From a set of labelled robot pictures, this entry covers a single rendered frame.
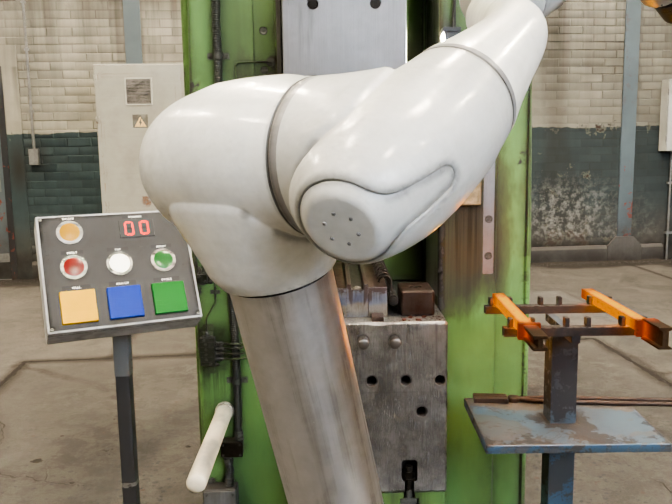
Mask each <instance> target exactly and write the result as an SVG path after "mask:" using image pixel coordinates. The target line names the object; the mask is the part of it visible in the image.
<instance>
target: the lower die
mask: <svg viewBox="0 0 672 504"><path fill-rule="evenodd" d="M360 268H361V273H362V277H363V281H364V290H351V285H350V277H349V269H348V263H345V262H335V264H334V266H333V271H334V276H335V281H336V285H337V290H338V294H339V299H340V304H341V308H342V312H344V315H343V317H368V316H369V317H371V313H383V315H384V317H387V285H386V283H385V280H384V278H381V280H380V283H379V282H377V281H378V279H376V277H377V276H375V274H376V273H374V271H375V270H373V269H374V267H373V265H372V263H371V264H360Z"/></svg>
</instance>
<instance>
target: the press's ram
mask: <svg viewBox="0 0 672 504"><path fill-rule="evenodd" d="M281 10H282V49H283V74H295V75H302V76H318V75H330V74H341V73H349V72H357V71H364V70H370V69H376V68H381V67H390V68H392V69H397V68H399V67H401V66H402V65H404V64H406V63H407V21H406V0H281Z"/></svg>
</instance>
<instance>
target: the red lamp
mask: <svg viewBox="0 0 672 504"><path fill-rule="evenodd" d="M63 268H64V271H65V272H66V273H67V274H68V275H71V276H78V275H80V274H81V273H82V272H83V271H84V263H83V262H82V260H80V259H78V258H69V259H67V260H66V261H65V263H64V265H63Z"/></svg>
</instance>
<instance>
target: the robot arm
mask: <svg viewBox="0 0 672 504"><path fill-rule="evenodd" d="M564 1H566V0H459V3H460V7H461V11H462V13H463V15H464V17H465V18H466V25H467V29H466V30H464V31H462V32H460V33H459V34H457V35H455V36H453V37H451V38H449V39H446V40H444V41H442V42H440V43H438V44H435V45H433V46H431V47H429V48H428V49H426V50H425V51H423V52H422V53H421V54H419V55H418V56H416V57H415V58H413V59H412V60H410V61H409V62H407V63H406V64H404V65H402V66H401V67H399V68H397V69H392V68H390V67H381V68H376V69H370V70H364V71H357V72H349V73H341V74H330V75H318V76H302V75H295V74H278V75H266V76H257V77H249V78H242V79H236V80H230V81H225V82H220V83H216V84H213V85H211V86H208V87H206V88H203V89H201V90H199V91H197V92H195V93H192V94H190V95H188V96H185V97H184V98H182V99H180V100H178V101H176V102H175V103H173V104H172V105H170V106H169V107H168V108H166V109H165V110H164V111H163V112H162V113H161V114H160V115H159V116H158V117H157V118H156V119H155V120H154V121H153V122H152V124H151V125H150V126H149V128H148V130H147V131H146V133H145V136H144V138H143V141H142V144H141V148H140V154H139V171H140V177H141V181H142V184H143V187H144V189H145V191H146V193H147V195H148V197H149V198H150V200H151V201H152V203H153V204H154V206H155V207H156V208H157V210H158V211H159V212H160V213H161V214H162V215H163V216H164V217H165V218H166V219H167V220H168V221H169V222H171V223H173V224H174V225H175V226H176V228H177V229H178V231H179V232H180V233H181V235H182V236H183V238H184V239H185V241H186V242H187V244H188V245H189V246H190V248H191V249H192V251H193V252H194V254H195V255H196V257H197V258H198V260H199V261H200V263H201V264H202V266H203V267H204V269H205V271H206V273H207V274H208V276H209V278H210V279H211V280H212V281H213V282H214V283H215V284H216V285H218V286H219V287H220V288H221V289H222V290H224V291H225V292H227V293H229V294H230V297H231V301H232V305H233V308H234V312H235V315H236V319H237V323H238V326H239V330H240V333H241V337H242V341H243V344H244V348H245V351H246V355H247V359H248V362H249V366H250V369H251V373H252V377H253V380H254V384H255V387H256V391H257V394H258V398H259V402H260V405H261V409H262V412H263V416H264V420H265V423H266V427H267V430H268V434H269V438H270V441H271V445H272V448H273V452H274V456H275V459H276V463H277V466H278V470H279V474H280V477H281V481H282V484H283V488H284V492H285V495H286V499H287V502H288V504H384V502H383V497H382V492H381V488H380V483H379V479H378V474H377V469H376V465H375V460H374V456H373V451H372V446H371V442H370V437H369V433H368V428H367V423H366V419H365V414H364V410H363V405H362V400H361V396H360V391H359V387H358V382H357V377H356V373H355V368H354V364H353V359H352V354H351V350H350V345H349V340H348V336H347V331H346V327H345V322H344V317H343V313H342V308H341V304H340V299H339V294H338V290H337V285H336V281H335V276H334V271H333V266H334V264H335V262H336V260H339V261H342V262H345V263H350V264H371V263H375V262H378V261H381V260H384V259H387V258H389V257H392V256H394V255H396V254H398V253H401V252H403V251H405V250H406V249H408V248H410V247H412V246H413V245H415V244H417V243H418V242H420V241H421V240H423V239H424V238H426V237H427V236H428V235H430V234H431V233H432V232H433V231H435V230H436V229H437V228H438V227H440V226H441V225H442V224H443V223H444V222H445V221H446V220H447V219H448V218H449V217H450V216H451V215H452V214H453V213H454V212H455V211H456V210H457V209H458V208H459V207H460V206H461V204H462V203H463V202H464V201H465V200H466V199H467V198H468V197H469V195H470V194H471V193H472V192H473V190H474V189H475V188H476V187H477V185H478V184H479V183H480V182H481V180H482V179H483V178H484V176H485V175H486V174H487V173H488V171H489V170H490V169H491V167H492V165H493V164H494V162H495V160H496V158H497V156H498V154H499V151H500V149H501V147H502V146H503V144H504V142H505V140H506V138H507V137H508V135H509V133H510V132H511V130H512V128H513V126H514V124H515V121H516V119H517V116H518V113H519V110H520V107H521V104H522V101H523V99H524V97H525V94H526V92H527V90H528V87H529V85H530V83H531V80H532V78H533V76H534V74H535V72H536V70H537V68H538V66H539V63H540V61H541V59H542V56H543V54H544V51H545V48H546V43H547V37H548V29H547V23H546V19H545V16H547V15H549V14H550V13H552V12H554V11H555V10H557V9H558V8H560V7H561V6H562V5H563V3H564Z"/></svg>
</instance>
